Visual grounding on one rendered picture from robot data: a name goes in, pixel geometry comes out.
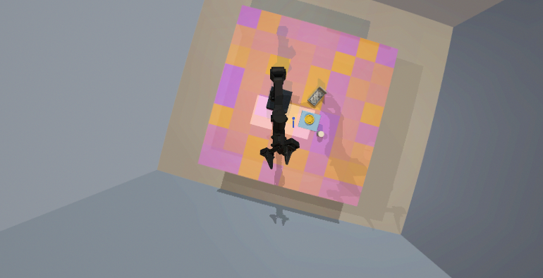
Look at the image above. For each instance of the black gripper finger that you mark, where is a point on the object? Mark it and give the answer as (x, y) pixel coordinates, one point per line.
(288, 150)
(269, 159)

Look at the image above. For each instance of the light blue square mat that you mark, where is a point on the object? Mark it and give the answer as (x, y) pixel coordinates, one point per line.
(313, 126)

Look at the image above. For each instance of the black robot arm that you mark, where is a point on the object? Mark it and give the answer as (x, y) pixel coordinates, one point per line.
(278, 117)

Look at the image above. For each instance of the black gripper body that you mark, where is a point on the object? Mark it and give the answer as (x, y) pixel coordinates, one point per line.
(279, 141)

